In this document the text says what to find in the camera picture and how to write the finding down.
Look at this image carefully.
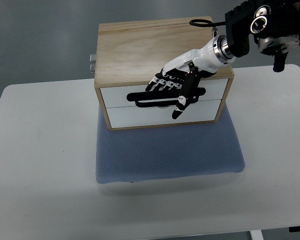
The white table leg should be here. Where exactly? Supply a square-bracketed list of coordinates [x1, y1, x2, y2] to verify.
[249, 230, 264, 240]

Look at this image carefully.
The metal clamp behind cabinet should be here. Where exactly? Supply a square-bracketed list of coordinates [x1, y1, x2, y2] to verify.
[89, 53, 97, 74]

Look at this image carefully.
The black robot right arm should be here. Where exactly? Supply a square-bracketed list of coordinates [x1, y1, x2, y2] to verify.
[213, 0, 300, 73]

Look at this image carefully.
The blue mesh cushion mat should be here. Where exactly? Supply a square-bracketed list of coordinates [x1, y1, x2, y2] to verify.
[95, 108, 245, 184]

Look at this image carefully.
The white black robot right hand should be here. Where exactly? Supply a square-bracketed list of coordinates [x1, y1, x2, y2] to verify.
[145, 35, 235, 120]

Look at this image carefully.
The white drawer black handle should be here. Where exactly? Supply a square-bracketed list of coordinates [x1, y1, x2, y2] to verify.
[100, 78, 229, 109]

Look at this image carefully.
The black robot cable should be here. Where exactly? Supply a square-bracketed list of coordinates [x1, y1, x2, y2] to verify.
[189, 19, 227, 28]

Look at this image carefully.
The white lower drawer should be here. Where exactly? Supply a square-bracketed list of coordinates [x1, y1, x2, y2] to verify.
[107, 100, 221, 128]

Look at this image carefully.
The black table control panel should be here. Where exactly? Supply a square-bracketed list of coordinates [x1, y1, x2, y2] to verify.
[288, 226, 300, 233]

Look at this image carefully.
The wooden drawer cabinet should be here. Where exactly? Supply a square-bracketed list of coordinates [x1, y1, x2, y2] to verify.
[94, 18, 234, 130]

